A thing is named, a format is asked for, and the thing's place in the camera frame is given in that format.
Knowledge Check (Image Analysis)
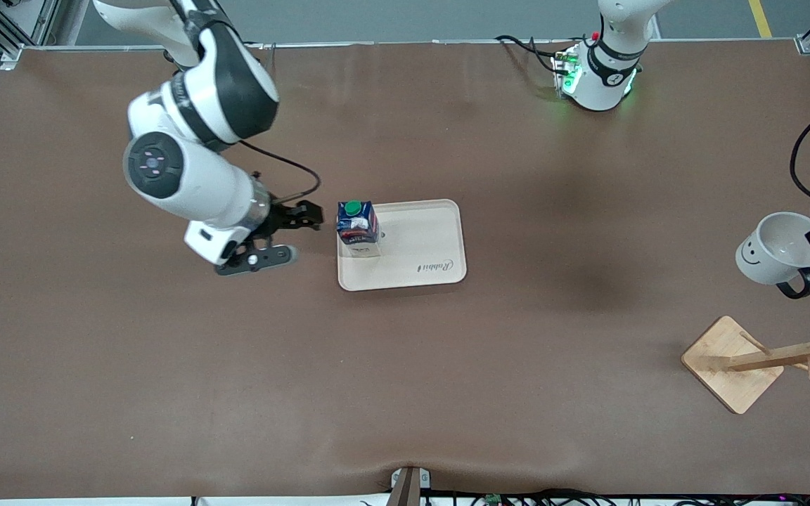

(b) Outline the wooden cup rack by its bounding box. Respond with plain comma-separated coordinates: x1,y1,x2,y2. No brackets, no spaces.
681,313,810,415

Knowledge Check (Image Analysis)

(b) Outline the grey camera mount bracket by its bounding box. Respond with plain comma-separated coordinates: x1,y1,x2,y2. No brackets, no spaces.
390,466,432,506

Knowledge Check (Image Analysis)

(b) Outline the white smiley mug black handle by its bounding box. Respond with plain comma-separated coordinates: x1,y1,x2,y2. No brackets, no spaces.
735,212,810,300

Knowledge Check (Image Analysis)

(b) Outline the cream rectangular plastic tray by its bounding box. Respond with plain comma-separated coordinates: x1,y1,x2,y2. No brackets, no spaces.
337,199,468,292

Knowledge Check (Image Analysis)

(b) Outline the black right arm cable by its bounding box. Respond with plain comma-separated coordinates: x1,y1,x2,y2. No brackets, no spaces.
239,140,322,205

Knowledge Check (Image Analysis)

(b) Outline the black left base cable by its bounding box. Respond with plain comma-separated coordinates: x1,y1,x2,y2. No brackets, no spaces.
494,34,569,75

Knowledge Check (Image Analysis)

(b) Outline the blue milk carton green cap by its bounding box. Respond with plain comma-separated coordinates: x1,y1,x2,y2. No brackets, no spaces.
336,200,383,259

